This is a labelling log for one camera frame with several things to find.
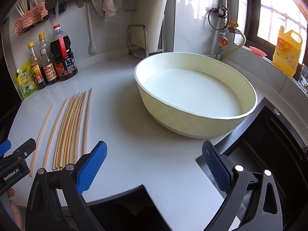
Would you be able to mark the green yellow seasoning pouch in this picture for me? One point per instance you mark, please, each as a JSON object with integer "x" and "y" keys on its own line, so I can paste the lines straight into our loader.
{"x": 26, "y": 81}

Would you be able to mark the white cutting board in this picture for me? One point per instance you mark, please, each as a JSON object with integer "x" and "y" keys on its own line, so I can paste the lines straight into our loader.
{"x": 149, "y": 9}

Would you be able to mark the person's left hand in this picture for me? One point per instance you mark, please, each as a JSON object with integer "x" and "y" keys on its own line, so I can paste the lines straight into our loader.
{"x": 10, "y": 193}

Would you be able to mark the dark framed window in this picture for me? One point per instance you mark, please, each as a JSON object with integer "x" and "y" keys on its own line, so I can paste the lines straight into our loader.
{"x": 276, "y": 16}

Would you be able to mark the black kitchen sink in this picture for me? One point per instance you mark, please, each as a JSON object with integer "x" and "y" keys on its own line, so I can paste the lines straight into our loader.
{"x": 259, "y": 137}

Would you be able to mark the row of wooden chopsticks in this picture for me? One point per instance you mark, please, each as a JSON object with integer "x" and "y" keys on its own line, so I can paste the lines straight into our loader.
{"x": 69, "y": 125}

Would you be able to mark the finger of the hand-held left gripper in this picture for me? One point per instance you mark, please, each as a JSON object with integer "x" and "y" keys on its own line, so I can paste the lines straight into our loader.
{"x": 4, "y": 146}
{"x": 25, "y": 146}

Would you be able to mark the small yellow cap vinegar bottle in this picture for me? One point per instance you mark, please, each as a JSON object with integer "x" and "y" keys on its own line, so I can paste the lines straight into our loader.
{"x": 37, "y": 74}

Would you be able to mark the cream round basin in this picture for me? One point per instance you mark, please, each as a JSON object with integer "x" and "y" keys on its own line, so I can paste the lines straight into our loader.
{"x": 192, "y": 91}

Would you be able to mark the orange knob gas regulator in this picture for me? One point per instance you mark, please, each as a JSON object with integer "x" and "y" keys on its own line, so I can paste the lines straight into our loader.
{"x": 223, "y": 42}

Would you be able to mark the yellow detergent jug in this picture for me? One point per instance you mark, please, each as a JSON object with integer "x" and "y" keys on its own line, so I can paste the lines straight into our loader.
{"x": 286, "y": 57}

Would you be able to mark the cartoon print glass cup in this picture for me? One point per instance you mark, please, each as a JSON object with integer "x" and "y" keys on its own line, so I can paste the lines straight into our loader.
{"x": 303, "y": 79}

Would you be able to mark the pink patterned cloth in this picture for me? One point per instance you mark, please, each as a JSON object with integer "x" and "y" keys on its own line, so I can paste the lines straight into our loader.
{"x": 28, "y": 19}

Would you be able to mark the white dish cloth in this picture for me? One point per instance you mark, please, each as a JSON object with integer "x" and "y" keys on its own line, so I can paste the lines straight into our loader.
{"x": 107, "y": 4}

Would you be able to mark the stainless steel rack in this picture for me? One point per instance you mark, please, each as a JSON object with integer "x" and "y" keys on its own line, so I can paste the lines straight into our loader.
{"x": 146, "y": 41}

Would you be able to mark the metal side panel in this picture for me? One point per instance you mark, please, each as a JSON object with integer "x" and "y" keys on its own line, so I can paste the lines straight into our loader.
{"x": 10, "y": 53}

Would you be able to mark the grey metal utensil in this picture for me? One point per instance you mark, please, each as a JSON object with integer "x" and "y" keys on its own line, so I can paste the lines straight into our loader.
{"x": 56, "y": 10}

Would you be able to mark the clear yellow cap sauce bottle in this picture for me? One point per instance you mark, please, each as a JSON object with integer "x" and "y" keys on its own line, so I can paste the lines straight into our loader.
{"x": 49, "y": 72}

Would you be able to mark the bunch of pale sticks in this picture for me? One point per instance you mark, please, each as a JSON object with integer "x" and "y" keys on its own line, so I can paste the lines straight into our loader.
{"x": 22, "y": 6}

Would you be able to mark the pink soap dish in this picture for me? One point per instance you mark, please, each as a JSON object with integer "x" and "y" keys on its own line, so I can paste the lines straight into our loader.
{"x": 257, "y": 50}

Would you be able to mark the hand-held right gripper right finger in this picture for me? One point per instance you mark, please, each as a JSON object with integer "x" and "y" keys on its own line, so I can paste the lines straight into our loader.
{"x": 216, "y": 168}

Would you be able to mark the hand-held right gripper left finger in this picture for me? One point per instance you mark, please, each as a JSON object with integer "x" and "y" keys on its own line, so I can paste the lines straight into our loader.
{"x": 92, "y": 166}

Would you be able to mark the dark appliance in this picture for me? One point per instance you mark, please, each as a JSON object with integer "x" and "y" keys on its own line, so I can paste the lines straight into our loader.
{"x": 7, "y": 115}

